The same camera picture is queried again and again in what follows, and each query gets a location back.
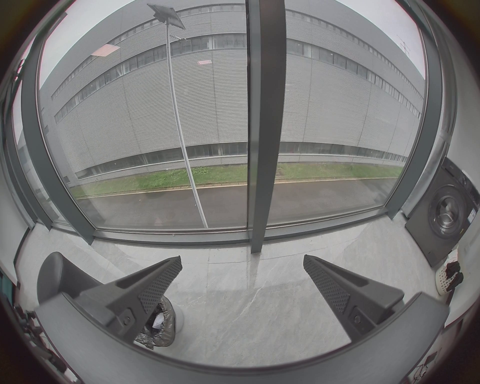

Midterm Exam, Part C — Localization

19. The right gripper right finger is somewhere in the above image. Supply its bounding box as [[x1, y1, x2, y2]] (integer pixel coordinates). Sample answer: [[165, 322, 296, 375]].
[[302, 254, 406, 343]]

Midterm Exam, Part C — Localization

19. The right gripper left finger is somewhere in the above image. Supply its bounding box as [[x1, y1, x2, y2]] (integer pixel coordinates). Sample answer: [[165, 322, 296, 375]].
[[74, 256, 184, 341]]

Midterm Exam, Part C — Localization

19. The white trash bin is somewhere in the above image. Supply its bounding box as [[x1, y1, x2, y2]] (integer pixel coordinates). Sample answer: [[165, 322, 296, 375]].
[[172, 305, 185, 334]]

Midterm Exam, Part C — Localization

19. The dark grey round chair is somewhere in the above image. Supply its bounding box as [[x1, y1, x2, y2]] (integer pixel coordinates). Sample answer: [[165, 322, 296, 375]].
[[36, 251, 103, 305]]

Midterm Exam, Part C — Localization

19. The round woven basket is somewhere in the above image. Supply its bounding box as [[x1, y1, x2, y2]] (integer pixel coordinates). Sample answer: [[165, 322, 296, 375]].
[[434, 259, 461, 295]]

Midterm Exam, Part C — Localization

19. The black garment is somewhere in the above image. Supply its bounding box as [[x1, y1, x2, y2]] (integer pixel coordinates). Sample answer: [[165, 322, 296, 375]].
[[445, 260, 465, 290]]

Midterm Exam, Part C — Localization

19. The dark grey washing machine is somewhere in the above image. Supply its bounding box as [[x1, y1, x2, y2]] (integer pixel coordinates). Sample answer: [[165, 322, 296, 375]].
[[404, 157, 480, 268]]

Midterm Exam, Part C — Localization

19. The window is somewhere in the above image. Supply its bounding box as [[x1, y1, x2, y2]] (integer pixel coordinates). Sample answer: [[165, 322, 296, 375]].
[[0, 0, 459, 256]]

